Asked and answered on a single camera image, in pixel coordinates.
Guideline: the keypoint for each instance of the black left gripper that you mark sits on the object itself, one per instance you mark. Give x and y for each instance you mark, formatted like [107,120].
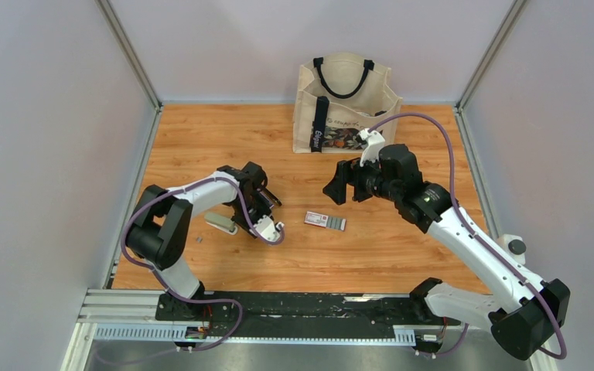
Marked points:
[245,226]

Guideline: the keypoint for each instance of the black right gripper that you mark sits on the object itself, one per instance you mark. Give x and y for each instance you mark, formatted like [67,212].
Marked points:
[336,188]

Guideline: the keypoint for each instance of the black stapler base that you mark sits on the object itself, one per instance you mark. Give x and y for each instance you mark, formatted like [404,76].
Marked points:
[271,199]

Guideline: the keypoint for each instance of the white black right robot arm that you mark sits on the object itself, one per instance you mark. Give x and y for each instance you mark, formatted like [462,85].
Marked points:
[522,311]

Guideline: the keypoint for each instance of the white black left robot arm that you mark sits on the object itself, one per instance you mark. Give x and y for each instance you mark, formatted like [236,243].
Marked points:
[155,235]

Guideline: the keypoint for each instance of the red staples box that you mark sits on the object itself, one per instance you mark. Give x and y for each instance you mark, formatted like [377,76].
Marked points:
[325,221]

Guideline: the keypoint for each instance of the beige canvas tote bag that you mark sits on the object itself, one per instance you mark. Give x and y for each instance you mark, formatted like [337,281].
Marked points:
[339,95]

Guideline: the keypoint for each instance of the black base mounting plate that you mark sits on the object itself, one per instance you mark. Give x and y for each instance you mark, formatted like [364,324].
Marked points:
[298,315]

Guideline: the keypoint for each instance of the white plastic bottle black cap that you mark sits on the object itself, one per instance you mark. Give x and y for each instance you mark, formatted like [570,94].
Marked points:
[514,246]

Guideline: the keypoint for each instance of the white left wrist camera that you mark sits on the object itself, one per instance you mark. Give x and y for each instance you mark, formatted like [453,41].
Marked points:
[269,231]

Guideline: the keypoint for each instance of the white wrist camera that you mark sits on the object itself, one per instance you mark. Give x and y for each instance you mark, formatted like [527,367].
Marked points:
[372,142]
[269,231]

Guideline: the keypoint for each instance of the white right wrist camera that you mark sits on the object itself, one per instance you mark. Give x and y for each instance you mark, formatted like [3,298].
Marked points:
[372,142]

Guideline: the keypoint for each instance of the aluminium frame rail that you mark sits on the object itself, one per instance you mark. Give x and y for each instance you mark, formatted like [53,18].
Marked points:
[129,315]

